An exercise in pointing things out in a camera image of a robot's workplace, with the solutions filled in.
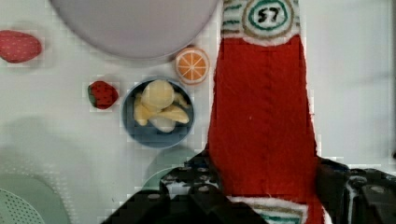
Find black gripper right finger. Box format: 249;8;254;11
316;158;396;224

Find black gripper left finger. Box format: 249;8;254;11
101;150;268;224

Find red plush ketchup bottle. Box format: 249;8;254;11
207;0;324;224

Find green oval strainer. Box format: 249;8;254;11
0;174;71;224

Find green mug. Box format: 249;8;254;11
142;147;201;189

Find blue bowl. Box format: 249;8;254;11
121;77;194;148

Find yellow plush chips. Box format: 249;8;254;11
134;79;190;133

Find plush orange slice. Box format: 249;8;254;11
175;48;210;85

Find red plush strawberry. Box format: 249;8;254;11
88;80;119;109

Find large grey round plate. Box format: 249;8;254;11
49;0;219;60

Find pink plush strawberry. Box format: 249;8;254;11
0;30;42;63

